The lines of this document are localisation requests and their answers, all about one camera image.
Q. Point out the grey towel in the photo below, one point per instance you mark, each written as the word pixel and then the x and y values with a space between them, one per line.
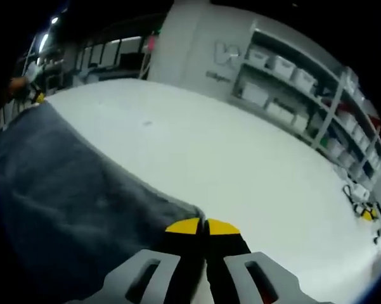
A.
pixel 66 190

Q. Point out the short ceiling light bar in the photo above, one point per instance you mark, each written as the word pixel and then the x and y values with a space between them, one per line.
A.
pixel 43 41

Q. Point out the grey cabinet machine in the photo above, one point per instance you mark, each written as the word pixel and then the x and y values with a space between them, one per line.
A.
pixel 114 76

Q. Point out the black computer monitor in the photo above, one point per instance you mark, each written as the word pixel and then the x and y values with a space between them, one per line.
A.
pixel 130 60

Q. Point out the pink hanging sign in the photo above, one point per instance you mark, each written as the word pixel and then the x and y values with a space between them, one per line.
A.
pixel 151 43

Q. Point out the grey metal shelf rack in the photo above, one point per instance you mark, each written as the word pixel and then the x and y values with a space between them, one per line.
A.
pixel 334 106

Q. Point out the row of white storage bins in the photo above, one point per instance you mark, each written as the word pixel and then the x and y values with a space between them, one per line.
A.
pixel 283 66

